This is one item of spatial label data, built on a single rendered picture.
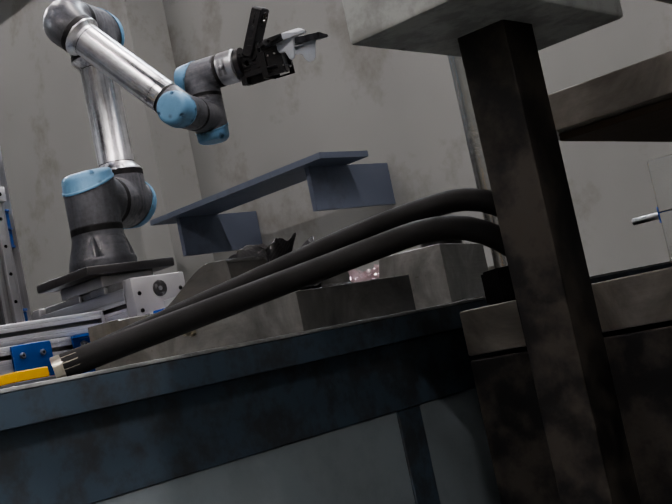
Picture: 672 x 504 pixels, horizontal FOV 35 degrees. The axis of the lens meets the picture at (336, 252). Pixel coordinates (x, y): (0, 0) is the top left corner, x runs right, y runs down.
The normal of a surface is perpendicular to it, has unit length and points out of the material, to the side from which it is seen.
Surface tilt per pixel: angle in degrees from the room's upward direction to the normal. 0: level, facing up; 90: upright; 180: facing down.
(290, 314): 90
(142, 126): 90
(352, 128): 90
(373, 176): 90
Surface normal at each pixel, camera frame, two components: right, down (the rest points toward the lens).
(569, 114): -0.66, 0.07
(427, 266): -0.41, 0.01
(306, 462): 0.73, -0.21
